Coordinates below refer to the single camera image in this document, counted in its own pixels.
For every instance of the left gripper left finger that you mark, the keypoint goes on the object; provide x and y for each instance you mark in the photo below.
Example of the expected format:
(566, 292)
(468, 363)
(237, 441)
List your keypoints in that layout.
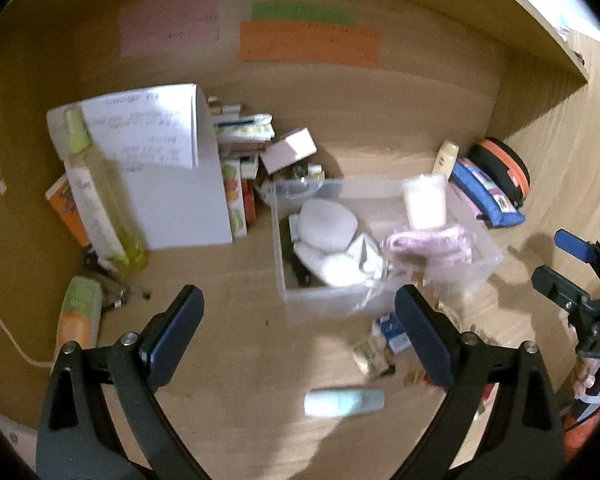
(77, 438)

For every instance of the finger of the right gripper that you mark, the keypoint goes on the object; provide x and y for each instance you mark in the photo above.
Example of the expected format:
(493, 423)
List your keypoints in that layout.
(579, 249)

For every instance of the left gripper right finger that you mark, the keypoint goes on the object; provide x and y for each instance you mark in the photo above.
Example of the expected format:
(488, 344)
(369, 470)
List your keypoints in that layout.
(523, 438)

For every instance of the blue staples box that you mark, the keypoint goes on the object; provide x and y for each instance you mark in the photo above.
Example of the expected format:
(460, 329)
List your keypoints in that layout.
(390, 330)

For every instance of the light blue tube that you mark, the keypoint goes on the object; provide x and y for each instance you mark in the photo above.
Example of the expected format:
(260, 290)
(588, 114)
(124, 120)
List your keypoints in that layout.
(343, 402)

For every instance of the white plastic bag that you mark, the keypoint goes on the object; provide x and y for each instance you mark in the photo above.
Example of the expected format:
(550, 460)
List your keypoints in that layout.
(360, 263)

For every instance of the clear plastic storage bin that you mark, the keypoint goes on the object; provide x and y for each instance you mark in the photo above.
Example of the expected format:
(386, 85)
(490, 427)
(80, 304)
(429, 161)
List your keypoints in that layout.
(454, 260)

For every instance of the orange green tube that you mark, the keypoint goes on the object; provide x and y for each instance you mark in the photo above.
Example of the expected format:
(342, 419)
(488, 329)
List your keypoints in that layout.
(80, 313)

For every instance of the blue patchwork pouch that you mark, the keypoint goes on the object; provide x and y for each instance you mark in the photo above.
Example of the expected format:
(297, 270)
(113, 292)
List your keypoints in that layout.
(497, 210)

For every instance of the black orange zip case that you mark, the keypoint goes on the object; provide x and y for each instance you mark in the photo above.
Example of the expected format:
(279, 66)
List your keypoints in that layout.
(504, 166)

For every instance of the cream lotion bottle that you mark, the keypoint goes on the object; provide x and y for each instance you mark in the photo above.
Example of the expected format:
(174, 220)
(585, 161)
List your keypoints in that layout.
(446, 159)

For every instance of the yellow green spray bottle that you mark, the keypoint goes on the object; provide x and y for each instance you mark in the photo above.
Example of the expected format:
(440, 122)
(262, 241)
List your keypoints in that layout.
(107, 226)

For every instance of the orange book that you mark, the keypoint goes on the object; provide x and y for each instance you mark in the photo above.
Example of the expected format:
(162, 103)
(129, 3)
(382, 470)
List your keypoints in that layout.
(60, 198)

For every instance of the small white cardboard box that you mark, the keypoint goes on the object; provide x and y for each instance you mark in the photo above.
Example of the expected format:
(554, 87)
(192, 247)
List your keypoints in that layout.
(293, 148)

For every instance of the orange sticky note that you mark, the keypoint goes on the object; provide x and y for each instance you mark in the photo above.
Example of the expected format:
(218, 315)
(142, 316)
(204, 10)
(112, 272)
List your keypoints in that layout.
(309, 42)

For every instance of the stack of books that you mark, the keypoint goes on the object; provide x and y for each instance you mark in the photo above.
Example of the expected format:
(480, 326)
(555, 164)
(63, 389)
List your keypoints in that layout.
(239, 134)

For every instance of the green sticky note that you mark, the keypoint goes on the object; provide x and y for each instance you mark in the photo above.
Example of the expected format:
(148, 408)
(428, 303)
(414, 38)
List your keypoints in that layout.
(284, 10)

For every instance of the pink sticky note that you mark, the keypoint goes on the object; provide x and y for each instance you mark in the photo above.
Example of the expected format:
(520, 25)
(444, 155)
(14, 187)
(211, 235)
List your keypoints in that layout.
(153, 26)

